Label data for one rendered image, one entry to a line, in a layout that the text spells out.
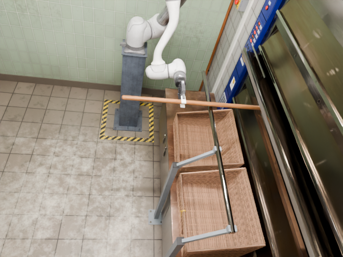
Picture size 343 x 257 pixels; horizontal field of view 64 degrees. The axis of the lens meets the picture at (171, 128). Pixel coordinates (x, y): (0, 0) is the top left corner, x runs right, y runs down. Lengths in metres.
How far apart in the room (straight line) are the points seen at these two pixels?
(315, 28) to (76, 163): 2.30
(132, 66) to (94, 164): 1.06
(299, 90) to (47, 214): 2.20
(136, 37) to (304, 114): 1.43
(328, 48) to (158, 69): 1.06
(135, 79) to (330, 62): 1.68
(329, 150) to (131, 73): 1.76
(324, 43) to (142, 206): 1.97
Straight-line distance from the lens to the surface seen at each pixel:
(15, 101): 3.51
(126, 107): 2.90
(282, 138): 1.60
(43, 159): 2.97
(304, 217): 1.36
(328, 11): 1.63
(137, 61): 2.48
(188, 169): 2.10
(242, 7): 2.55
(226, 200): 1.53
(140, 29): 2.34
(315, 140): 1.52
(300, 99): 1.66
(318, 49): 1.61
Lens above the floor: 2.47
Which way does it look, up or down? 50 degrees down
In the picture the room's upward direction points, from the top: 16 degrees clockwise
